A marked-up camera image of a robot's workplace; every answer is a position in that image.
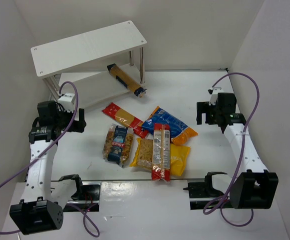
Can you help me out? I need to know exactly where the red spaghetti bag with label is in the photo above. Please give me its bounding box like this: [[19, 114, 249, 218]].
[[151, 123, 170, 183]]

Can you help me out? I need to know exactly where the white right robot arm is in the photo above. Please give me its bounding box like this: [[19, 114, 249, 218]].
[[197, 87, 279, 209]]

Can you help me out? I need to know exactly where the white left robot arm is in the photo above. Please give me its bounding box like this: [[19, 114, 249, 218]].
[[9, 99, 86, 235]]

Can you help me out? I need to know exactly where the blue orange pasta bag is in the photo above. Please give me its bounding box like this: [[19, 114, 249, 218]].
[[141, 106, 198, 145]]

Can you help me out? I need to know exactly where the white two-tier shelf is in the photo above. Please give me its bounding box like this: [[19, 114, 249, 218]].
[[31, 20, 147, 108]]

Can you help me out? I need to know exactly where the Agnesi tricolour fusilli bag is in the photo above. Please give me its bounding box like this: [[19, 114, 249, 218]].
[[102, 124, 134, 168]]

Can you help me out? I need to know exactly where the blue spaghetti box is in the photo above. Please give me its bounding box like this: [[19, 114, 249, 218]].
[[107, 63, 146, 98]]

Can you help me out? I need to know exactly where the yellow macaroni bag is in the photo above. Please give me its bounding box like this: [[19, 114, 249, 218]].
[[129, 138, 191, 177]]

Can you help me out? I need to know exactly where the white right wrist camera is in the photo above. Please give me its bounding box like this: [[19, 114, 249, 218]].
[[208, 86, 223, 106]]

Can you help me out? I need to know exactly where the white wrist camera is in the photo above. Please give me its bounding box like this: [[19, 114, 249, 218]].
[[57, 92, 76, 113], [208, 86, 223, 106]]

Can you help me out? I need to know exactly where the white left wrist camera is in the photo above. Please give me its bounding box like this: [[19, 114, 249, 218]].
[[57, 92, 76, 113]]

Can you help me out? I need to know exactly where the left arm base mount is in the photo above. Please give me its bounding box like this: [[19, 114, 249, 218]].
[[63, 181, 101, 213]]

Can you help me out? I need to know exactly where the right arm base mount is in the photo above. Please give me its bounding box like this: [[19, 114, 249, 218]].
[[183, 178, 223, 210]]

